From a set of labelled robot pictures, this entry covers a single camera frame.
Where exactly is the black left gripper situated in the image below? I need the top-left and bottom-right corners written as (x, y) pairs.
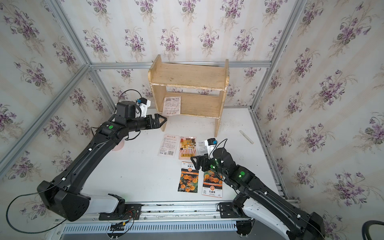
top-left (125, 112), bottom-right (168, 133)

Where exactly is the white text seed bag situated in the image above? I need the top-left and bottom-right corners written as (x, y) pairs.
top-left (197, 141), bottom-right (208, 156)

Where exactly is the dark marigold seed bag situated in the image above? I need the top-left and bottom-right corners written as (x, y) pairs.
top-left (178, 162), bottom-right (199, 193)

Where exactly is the white lower-shelf seed bag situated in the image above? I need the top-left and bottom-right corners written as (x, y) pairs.
top-left (163, 96), bottom-right (182, 116)

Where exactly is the orange marigold seed bag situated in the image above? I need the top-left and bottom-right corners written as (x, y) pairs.
top-left (202, 171), bottom-right (223, 198)

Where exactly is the white barcode seed bag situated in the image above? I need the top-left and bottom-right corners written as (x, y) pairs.
top-left (158, 134), bottom-right (180, 158)

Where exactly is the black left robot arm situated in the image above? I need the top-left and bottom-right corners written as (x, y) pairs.
top-left (37, 98), bottom-right (167, 222)

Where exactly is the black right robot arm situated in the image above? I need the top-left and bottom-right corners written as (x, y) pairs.
top-left (191, 148), bottom-right (325, 240)

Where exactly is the wooden two-tier shelf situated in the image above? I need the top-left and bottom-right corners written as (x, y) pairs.
top-left (148, 55), bottom-right (230, 137)

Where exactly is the pink pen cup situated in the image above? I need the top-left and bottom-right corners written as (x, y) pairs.
top-left (112, 140), bottom-right (125, 152)

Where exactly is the white stick on table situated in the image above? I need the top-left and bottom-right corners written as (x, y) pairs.
top-left (239, 130), bottom-right (254, 145)

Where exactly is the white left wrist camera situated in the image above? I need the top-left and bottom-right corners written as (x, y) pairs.
top-left (136, 98), bottom-right (151, 118)

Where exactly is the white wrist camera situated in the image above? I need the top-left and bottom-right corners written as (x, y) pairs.
top-left (136, 98), bottom-right (151, 118)
top-left (204, 138), bottom-right (218, 158)

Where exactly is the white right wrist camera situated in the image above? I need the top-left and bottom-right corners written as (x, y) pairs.
top-left (204, 138), bottom-right (218, 158)

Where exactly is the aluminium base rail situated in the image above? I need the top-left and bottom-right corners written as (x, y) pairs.
top-left (53, 200), bottom-right (304, 235)

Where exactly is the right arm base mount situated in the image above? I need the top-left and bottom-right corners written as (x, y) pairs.
top-left (217, 195), bottom-right (253, 219)

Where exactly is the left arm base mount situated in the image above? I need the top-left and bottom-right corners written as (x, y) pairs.
top-left (98, 194), bottom-right (143, 221)

